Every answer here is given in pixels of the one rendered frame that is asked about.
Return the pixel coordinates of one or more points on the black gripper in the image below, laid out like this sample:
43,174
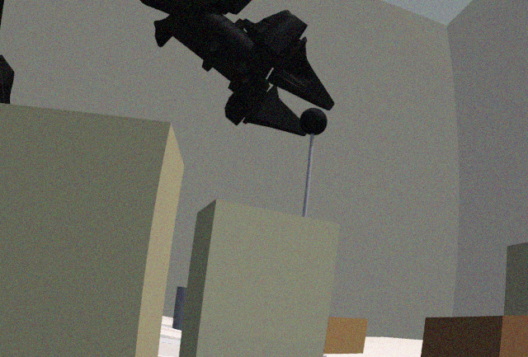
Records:
246,62

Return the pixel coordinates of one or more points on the pale lavender cylinder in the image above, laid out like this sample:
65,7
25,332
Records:
179,308

